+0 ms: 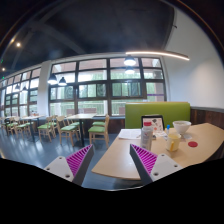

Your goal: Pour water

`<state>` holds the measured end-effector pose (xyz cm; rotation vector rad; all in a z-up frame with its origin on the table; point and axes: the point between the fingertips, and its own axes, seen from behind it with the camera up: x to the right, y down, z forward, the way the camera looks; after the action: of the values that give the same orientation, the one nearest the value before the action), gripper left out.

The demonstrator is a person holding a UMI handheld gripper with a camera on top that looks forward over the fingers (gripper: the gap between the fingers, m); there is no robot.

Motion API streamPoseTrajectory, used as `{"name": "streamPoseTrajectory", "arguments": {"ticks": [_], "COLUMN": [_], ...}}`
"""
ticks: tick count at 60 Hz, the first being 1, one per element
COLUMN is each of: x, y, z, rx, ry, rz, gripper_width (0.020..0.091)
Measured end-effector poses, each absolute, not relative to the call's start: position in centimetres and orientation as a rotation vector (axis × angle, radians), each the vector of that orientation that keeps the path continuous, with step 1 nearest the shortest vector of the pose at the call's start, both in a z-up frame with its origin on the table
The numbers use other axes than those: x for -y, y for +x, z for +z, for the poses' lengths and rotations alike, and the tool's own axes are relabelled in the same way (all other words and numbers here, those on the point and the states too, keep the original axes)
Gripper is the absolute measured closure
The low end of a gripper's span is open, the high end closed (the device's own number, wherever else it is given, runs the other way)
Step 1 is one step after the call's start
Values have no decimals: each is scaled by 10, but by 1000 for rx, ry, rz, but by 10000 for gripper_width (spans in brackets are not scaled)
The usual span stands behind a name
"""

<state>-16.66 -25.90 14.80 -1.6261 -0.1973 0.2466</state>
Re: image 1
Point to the white ceramic bowl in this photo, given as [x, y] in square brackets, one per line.
[182, 126]

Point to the flat round red coaster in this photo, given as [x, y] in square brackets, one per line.
[192, 144]

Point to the group of green-seated wooden chairs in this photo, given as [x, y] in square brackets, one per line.
[68, 127]

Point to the light wooden dining table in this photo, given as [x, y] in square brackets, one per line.
[81, 116]
[31, 117]

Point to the white paper sheets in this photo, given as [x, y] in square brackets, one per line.
[129, 134]

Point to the group of dark pendant lamps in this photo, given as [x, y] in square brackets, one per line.
[129, 61]

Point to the small blue-capped white bottle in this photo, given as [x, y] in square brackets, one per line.
[168, 129]

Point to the long curved linear light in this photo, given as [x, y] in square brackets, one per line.
[160, 53]

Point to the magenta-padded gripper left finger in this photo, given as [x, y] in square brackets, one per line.
[59, 166]

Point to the black-framed tablet with pictures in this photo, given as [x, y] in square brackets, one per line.
[157, 123]

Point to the green upholstered bench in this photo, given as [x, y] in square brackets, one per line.
[156, 111]

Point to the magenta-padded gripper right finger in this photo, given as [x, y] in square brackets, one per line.
[163, 166]

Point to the red-capped clear drink bottle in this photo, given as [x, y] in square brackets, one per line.
[146, 135]

